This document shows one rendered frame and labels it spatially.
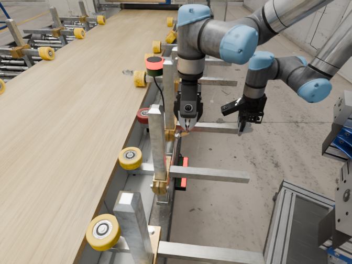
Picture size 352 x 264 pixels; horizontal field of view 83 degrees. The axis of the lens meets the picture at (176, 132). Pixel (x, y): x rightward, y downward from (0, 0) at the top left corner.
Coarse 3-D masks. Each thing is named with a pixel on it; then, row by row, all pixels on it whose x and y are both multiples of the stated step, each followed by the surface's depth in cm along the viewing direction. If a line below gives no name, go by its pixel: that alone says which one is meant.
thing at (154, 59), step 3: (150, 57) 68; (153, 57) 68; (156, 57) 68; (159, 57) 68; (147, 60) 66; (150, 60) 66; (153, 60) 66; (156, 60) 66; (159, 60) 66; (150, 69) 67; (159, 69) 67; (162, 75) 69; (153, 78) 71; (162, 78) 70; (162, 81) 70; (156, 84) 73; (159, 87) 74; (162, 96) 76; (162, 99) 76
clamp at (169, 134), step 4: (176, 120) 89; (176, 124) 87; (164, 128) 85; (176, 128) 88; (168, 132) 83; (172, 132) 84; (176, 132) 90; (168, 136) 84; (172, 136) 83; (168, 140) 85; (172, 140) 85
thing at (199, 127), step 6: (144, 126) 90; (180, 126) 88; (198, 126) 87; (204, 126) 87; (210, 126) 87; (216, 126) 87; (222, 126) 87; (228, 126) 87; (234, 126) 87; (210, 132) 89; (216, 132) 88; (222, 132) 88; (228, 132) 88; (234, 132) 87
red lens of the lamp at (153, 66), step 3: (162, 60) 67; (147, 63) 66; (150, 63) 65; (153, 63) 65; (156, 63) 65; (159, 63) 66; (162, 63) 67; (147, 66) 67; (150, 66) 66; (153, 66) 66; (156, 66) 66; (159, 66) 66; (162, 66) 67; (153, 69) 66; (156, 69) 66
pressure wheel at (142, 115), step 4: (144, 108) 89; (148, 108) 89; (140, 112) 88; (144, 112) 87; (140, 116) 85; (144, 116) 85; (140, 120) 86; (144, 120) 85; (148, 128) 93; (148, 132) 94
